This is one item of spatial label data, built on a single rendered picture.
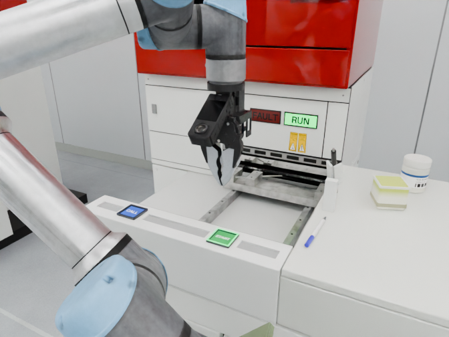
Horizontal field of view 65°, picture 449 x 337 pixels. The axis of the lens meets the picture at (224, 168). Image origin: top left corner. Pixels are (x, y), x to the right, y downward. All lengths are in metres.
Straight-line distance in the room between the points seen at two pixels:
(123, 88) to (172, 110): 2.21
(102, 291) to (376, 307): 0.47
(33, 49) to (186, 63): 0.88
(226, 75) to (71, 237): 0.38
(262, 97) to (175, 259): 0.68
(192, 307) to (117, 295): 0.47
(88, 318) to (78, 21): 0.37
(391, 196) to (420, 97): 1.76
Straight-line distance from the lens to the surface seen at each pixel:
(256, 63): 1.22
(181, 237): 0.82
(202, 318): 0.93
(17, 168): 0.64
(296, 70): 1.18
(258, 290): 0.78
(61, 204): 0.63
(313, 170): 1.28
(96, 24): 0.52
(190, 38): 0.65
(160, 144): 1.57
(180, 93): 1.45
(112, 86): 3.77
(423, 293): 0.76
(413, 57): 2.67
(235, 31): 0.66
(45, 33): 0.53
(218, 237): 0.81
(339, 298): 0.73
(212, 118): 0.64
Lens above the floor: 1.41
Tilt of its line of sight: 22 degrees down
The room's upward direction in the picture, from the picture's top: straight up
